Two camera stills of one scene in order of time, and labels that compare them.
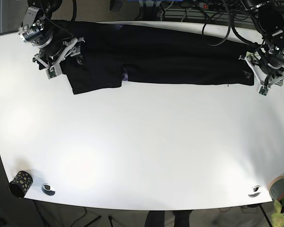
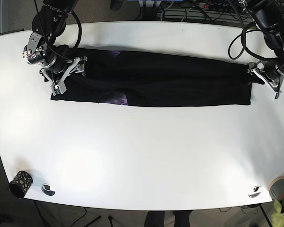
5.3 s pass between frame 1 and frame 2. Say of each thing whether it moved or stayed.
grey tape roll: stayed
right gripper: moved
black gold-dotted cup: stayed
